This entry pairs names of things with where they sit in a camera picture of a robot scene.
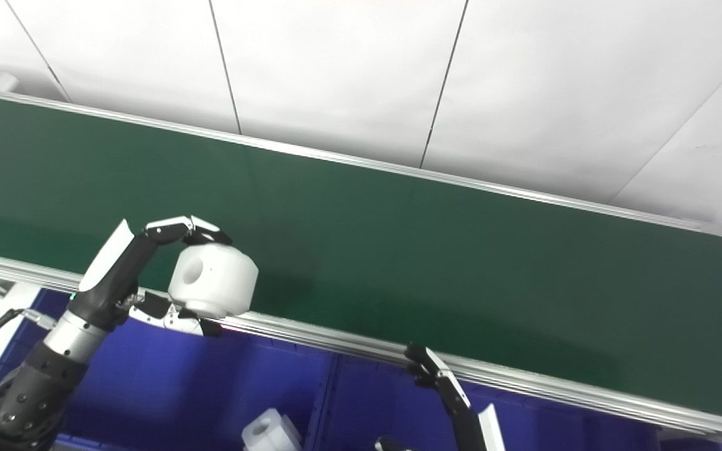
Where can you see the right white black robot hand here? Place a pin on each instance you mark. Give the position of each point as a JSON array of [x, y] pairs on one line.
[[461, 407]]

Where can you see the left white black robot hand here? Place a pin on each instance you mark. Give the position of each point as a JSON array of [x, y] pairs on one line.
[[113, 275]]

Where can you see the white cylindrical plastic part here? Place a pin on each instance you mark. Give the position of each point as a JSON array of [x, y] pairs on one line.
[[217, 279]]

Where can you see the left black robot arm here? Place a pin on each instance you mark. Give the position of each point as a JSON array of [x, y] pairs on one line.
[[35, 382]]

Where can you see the blue plastic bin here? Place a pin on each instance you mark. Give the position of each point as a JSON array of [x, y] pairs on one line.
[[555, 426], [167, 388]]

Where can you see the white plastic part with hole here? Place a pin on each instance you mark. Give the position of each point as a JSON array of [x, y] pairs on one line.
[[270, 432]]

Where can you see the green conveyor belt aluminium frame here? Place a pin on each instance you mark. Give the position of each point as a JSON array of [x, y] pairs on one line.
[[398, 250]]

